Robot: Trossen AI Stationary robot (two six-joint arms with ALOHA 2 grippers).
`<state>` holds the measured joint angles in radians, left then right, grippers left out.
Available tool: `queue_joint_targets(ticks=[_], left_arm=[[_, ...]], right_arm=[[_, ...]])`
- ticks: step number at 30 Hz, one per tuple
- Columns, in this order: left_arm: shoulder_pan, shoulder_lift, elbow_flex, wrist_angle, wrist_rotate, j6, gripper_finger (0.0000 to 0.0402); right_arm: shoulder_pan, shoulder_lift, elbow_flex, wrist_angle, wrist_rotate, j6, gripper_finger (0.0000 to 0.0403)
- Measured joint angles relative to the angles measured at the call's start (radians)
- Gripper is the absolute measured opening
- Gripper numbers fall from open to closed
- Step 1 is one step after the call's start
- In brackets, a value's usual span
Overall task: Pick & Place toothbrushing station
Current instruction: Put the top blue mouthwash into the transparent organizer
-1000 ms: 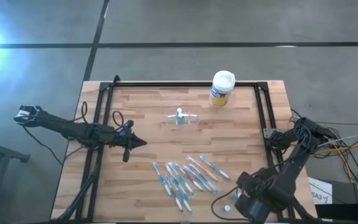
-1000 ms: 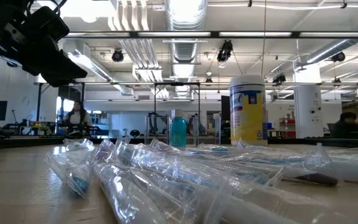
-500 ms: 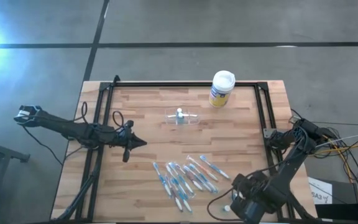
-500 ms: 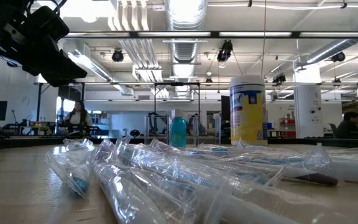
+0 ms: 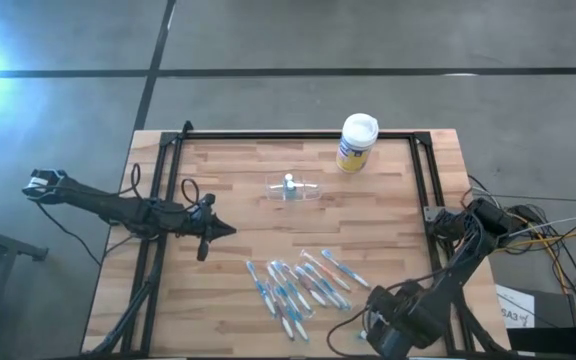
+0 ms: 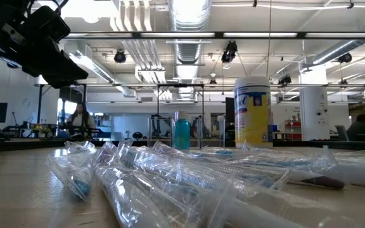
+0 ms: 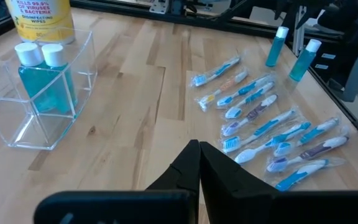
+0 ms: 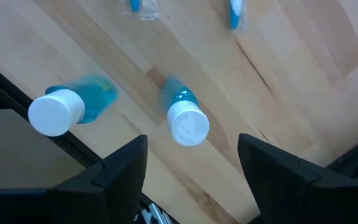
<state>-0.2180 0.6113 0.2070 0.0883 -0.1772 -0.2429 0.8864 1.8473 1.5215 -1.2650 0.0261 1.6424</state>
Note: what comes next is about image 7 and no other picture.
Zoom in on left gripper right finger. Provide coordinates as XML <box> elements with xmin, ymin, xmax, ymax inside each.
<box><xmin>200</xmin><ymin>141</ymin><xmax>358</xmax><ymax>224</ymax></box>

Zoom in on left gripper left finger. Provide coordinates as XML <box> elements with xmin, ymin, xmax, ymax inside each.
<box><xmin>34</xmin><ymin>139</ymin><xmax>201</xmax><ymax>224</ymax></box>

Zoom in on purple toothbrush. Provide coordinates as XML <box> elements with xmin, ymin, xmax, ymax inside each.
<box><xmin>221</xmin><ymin>93</ymin><xmax>279</xmax><ymax>138</ymax></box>

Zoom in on orange toothbrush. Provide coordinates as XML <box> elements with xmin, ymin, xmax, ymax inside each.
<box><xmin>196</xmin><ymin>68</ymin><xmax>250</xmax><ymax>112</ymax></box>

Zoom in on teal mouthwash bottle white cap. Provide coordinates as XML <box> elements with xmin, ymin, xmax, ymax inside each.
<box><xmin>288</xmin><ymin>39</ymin><xmax>323</xmax><ymax>82</ymax></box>
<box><xmin>14</xmin><ymin>42</ymin><xmax>58</xmax><ymax>113</ymax></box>
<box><xmin>41</xmin><ymin>43</ymin><xmax>79</xmax><ymax>114</ymax></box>
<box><xmin>265</xmin><ymin>26</ymin><xmax>290</xmax><ymax>68</ymax></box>

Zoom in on blue white toothbrushes on table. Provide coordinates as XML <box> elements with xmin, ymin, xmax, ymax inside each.
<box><xmin>265</xmin><ymin>134</ymin><xmax>351</xmax><ymax>174</ymax></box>

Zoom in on clear acrylic organizer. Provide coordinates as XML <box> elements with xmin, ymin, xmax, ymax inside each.
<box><xmin>0</xmin><ymin>27</ymin><xmax>98</xmax><ymax>151</ymax></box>

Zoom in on grey office chair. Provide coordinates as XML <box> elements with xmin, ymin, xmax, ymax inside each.
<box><xmin>328</xmin><ymin>40</ymin><xmax>358</xmax><ymax>103</ymax></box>

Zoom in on yellow Lysol wipes canister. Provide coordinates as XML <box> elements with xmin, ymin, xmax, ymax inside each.
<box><xmin>4</xmin><ymin>0</ymin><xmax>76</xmax><ymax>45</ymax></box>

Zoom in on silver aluminium post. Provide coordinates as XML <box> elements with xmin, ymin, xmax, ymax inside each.
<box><xmin>291</xmin><ymin>4</ymin><xmax>307</xmax><ymax>57</ymax></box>

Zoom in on black aluminium table frame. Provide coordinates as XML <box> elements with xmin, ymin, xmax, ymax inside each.
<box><xmin>0</xmin><ymin>0</ymin><xmax>358</xmax><ymax>153</ymax></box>

